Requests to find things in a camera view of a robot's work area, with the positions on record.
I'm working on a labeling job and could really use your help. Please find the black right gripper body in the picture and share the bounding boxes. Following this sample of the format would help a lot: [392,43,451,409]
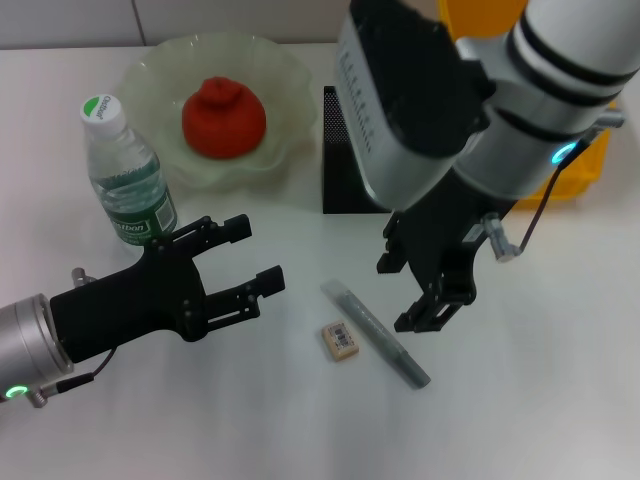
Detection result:
[382,168,512,306]

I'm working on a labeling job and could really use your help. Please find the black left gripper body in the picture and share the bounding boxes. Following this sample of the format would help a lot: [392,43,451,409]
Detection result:
[49,236,207,365]

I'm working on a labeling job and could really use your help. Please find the orange fruit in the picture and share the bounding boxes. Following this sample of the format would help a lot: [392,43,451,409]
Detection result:
[181,76,267,160]

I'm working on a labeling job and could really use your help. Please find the clear green-labelled water bottle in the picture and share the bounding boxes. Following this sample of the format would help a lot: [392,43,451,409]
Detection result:
[79,94,179,249]

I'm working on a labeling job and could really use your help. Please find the grey marker pen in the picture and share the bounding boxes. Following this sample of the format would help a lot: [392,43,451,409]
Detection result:
[319,279,432,390]

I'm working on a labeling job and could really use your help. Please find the beige eraser with barcode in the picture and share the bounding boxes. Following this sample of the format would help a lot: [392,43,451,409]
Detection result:
[320,322,360,362]

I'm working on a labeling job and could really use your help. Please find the black mesh pen holder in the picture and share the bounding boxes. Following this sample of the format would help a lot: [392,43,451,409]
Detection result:
[322,84,396,215]

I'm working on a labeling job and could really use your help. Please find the green glass fruit plate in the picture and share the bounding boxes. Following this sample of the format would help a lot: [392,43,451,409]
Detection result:
[117,33,319,194]

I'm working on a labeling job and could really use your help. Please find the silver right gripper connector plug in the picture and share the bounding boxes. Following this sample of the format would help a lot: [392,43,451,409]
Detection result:
[478,212,522,263]

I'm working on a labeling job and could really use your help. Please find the yellow plastic bin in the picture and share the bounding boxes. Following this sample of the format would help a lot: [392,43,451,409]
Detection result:
[437,0,614,209]

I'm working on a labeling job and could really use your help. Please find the thin black left gripper cable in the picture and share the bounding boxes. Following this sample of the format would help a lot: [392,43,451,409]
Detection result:
[29,344,120,409]

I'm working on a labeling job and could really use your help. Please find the grey right gripper cable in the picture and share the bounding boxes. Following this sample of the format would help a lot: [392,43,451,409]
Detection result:
[517,134,594,251]

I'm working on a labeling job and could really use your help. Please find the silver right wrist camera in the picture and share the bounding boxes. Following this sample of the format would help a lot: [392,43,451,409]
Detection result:
[334,0,497,211]

